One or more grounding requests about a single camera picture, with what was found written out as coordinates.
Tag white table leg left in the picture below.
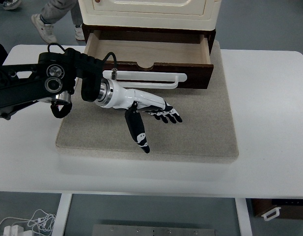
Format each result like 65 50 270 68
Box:
52 193 72 236

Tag white drawer handle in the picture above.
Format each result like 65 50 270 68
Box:
116 70 187 89

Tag white table leg right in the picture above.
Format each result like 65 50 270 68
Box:
235 198 252 236

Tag sneaker top left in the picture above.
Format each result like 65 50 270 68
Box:
1 0 22 10

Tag white sneaker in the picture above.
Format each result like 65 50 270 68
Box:
75 26 85 41
31 14 57 44

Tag person leg grey trousers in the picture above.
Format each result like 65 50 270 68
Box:
40 0 83 26

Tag brown box with handle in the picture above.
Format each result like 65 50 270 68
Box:
251 199 303 221

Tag beige fabric pad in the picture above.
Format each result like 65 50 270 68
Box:
55 42 239 163

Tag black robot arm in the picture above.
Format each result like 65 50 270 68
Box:
0 48 182 153

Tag white table leg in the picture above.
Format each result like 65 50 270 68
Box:
52 193 72 236
235 198 252 236

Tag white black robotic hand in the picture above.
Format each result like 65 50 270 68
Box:
94 79 183 153

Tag dark wooden cabinet base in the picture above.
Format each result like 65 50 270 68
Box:
82 24 216 52

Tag dark wooden drawer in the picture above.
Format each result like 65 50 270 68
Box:
85 28 215 89

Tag white cable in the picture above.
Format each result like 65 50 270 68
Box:
0 209 56 236

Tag cream cabinet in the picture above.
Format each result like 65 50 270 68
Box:
79 0 221 30

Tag white power adapter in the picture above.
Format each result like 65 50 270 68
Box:
3 225 24 236

